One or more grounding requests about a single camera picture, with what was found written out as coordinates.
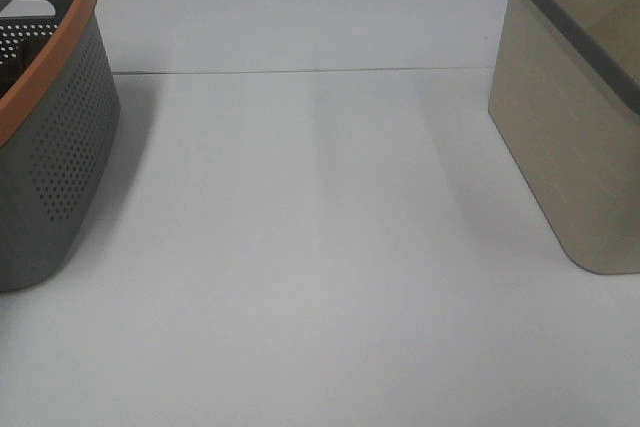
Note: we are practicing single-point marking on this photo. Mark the grey perforated basket orange rim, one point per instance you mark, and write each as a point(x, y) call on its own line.
point(59, 116)

